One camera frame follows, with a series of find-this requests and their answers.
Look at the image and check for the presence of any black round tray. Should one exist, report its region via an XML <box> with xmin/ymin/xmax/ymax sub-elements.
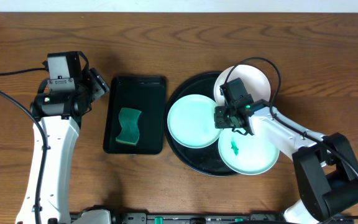
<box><xmin>165</xmin><ymin>72</ymin><xmax>246</xmax><ymax>176</ymax></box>

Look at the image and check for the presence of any white plate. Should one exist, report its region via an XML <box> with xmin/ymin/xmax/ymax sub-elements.
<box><xmin>214</xmin><ymin>65</ymin><xmax>271</xmax><ymax>106</ymax></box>

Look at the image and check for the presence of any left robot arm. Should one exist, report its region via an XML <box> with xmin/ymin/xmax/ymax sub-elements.
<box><xmin>16</xmin><ymin>68</ymin><xmax>109</xmax><ymax>223</ymax></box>

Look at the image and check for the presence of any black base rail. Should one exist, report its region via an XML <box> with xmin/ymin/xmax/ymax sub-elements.
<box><xmin>110</xmin><ymin>210</ymin><xmax>287</xmax><ymax>224</ymax></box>

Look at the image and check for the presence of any black rectangular tray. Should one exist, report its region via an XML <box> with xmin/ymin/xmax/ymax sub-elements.
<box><xmin>103</xmin><ymin>76</ymin><xmax>167</xmax><ymax>155</ymax></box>

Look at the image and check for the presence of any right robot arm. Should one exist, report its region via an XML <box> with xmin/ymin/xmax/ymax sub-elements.
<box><xmin>214</xmin><ymin>100</ymin><xmax>358</xmax><ymax>223</ymax></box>

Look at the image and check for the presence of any green sponge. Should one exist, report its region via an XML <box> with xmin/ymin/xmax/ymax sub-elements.
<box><xmin>116</xmin><ymin>108</ymin><xmax>142</xmax><ymax>146</ymax></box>

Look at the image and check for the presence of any light green plate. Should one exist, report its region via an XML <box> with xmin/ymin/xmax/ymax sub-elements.
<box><xmin>218</xmin><ymin>129</ymin><xmax>280</xmax><ymax>175</ymax></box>
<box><xmin>167</xmin><ymin>94</ymin><xmax>221</xmax><ymax>149</ymax></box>

